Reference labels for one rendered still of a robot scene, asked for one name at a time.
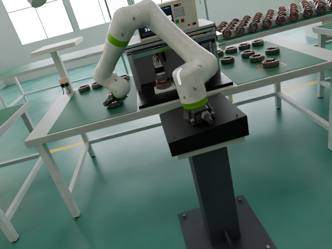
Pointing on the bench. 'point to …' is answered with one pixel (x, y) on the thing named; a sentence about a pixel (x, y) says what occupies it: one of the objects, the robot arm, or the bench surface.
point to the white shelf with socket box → (65, 82)
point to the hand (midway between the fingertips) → (114, 102)
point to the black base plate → (149, 101)
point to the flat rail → (151, 52)
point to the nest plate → (164, 89)
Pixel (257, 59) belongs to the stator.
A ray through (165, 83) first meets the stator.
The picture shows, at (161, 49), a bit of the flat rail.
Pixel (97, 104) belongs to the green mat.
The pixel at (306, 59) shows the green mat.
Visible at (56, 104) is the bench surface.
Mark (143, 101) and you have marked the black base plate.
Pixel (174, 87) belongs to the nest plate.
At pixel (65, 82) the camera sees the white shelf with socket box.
